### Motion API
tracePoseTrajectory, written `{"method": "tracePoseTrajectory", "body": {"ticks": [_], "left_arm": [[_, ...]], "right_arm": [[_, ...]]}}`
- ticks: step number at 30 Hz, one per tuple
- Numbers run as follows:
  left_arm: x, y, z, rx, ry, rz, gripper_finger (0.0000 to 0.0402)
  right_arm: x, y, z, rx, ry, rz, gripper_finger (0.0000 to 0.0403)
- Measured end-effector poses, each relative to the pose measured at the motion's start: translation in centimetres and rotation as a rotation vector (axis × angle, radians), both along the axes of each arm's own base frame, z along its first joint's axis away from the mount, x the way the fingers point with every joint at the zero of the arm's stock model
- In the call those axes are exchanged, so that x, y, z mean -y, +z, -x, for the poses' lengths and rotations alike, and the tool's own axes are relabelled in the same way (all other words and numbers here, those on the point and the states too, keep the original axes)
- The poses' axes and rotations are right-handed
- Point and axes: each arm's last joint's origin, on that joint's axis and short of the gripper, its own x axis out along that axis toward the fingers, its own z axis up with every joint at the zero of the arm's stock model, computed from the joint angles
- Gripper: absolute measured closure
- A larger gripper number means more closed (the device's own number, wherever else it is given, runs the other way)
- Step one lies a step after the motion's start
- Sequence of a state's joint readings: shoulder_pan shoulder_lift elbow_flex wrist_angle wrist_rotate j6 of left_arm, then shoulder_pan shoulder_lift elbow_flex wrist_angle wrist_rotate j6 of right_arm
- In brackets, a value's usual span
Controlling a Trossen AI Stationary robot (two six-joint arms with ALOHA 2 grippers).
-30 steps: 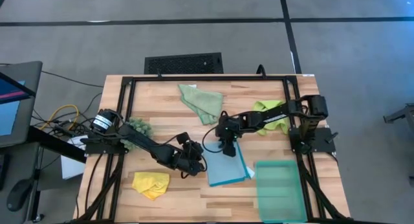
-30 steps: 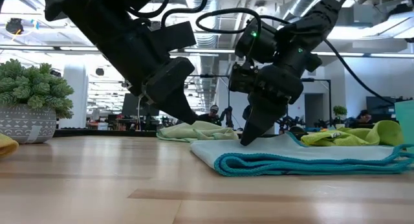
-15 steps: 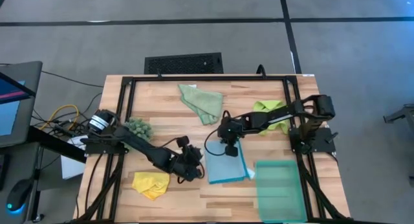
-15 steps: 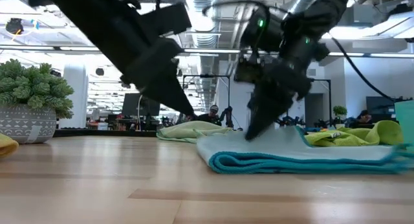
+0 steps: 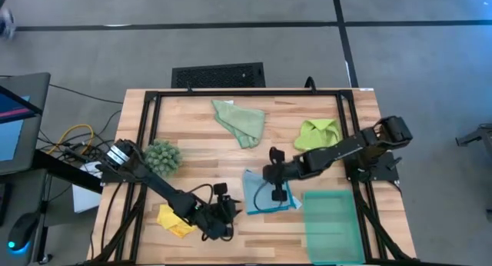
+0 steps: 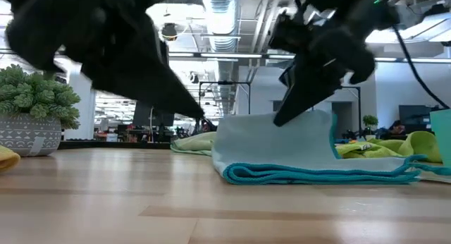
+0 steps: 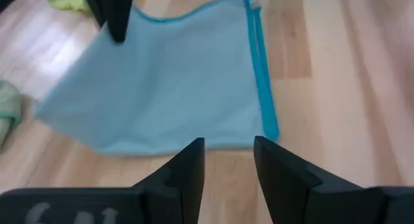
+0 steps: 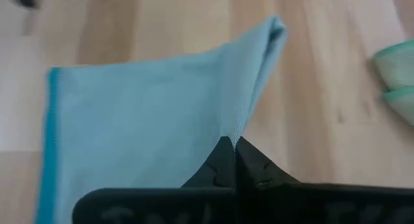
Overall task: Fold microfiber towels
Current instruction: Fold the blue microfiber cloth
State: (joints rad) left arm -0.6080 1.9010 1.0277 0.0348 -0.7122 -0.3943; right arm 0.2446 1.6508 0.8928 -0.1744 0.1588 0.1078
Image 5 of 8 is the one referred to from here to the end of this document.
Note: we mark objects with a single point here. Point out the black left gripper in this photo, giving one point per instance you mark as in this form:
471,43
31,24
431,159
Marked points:
215,220

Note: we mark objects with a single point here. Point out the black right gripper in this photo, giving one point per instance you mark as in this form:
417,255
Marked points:
282,171

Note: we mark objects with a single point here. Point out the light blue microfiber towel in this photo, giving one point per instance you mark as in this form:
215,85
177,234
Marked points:
251,181

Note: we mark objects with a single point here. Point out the pale green microfiber towel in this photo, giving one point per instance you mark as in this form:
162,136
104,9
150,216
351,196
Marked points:
242,122

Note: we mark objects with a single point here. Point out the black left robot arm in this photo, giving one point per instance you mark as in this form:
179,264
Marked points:
161,189

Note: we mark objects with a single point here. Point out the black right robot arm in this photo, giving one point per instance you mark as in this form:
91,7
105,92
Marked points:
353,147

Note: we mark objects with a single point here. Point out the lime green microfiber towel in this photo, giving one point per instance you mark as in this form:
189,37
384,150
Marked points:
317,134

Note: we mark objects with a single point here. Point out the yellow microfiber towel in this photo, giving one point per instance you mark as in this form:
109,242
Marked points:
169,221

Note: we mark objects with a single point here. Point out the green translucent plastic bin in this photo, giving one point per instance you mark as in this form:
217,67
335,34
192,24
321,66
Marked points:
334,227

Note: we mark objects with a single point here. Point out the artificial succulent in patterned pot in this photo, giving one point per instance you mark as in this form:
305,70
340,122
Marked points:
163,157

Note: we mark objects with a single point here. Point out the black perforated metal box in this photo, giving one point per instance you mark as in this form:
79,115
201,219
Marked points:
219,75

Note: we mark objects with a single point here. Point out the white box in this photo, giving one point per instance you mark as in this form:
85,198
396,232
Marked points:
86,198

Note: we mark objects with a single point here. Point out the black caster wheel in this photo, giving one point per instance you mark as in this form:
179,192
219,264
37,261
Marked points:
45,259

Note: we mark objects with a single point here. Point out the grey metal stand base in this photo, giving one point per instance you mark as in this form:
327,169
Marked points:
480,135

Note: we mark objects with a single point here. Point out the grey office desk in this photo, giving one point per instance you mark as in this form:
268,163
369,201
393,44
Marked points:
23,197

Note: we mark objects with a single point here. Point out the black computer mouse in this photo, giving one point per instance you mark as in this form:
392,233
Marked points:
23,231

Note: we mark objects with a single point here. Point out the grey desk monitor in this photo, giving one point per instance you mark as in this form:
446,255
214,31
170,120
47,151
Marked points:
34,104

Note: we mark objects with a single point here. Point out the person's foot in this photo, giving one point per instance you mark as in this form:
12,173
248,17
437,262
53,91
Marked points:
5,24

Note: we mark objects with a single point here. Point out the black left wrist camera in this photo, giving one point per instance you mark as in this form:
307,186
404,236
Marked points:
220,189

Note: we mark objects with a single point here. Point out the black aluminium table frame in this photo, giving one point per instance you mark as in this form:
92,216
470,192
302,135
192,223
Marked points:
250,93

